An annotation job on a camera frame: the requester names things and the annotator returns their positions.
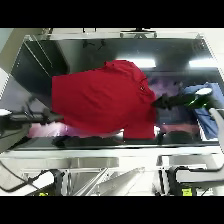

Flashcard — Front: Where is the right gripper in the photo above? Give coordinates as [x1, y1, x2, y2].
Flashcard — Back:
[151, 93, 183, 111]

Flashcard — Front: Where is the silver frame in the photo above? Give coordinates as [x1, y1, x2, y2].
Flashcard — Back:
[0, 147, 224, 196]

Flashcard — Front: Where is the blue garment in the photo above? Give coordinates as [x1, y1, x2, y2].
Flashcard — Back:
[181, 82, 224, 140]

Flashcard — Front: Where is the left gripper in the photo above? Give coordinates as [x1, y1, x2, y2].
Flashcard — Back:
[41, 109, 65, 126]

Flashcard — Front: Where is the red T-shirt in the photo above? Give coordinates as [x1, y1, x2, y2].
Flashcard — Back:
[51, 59, 158, 140]

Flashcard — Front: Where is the black cable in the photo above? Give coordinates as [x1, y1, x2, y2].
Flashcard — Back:
[0, 161, 55, 194]
[173, 164, 224, 175]

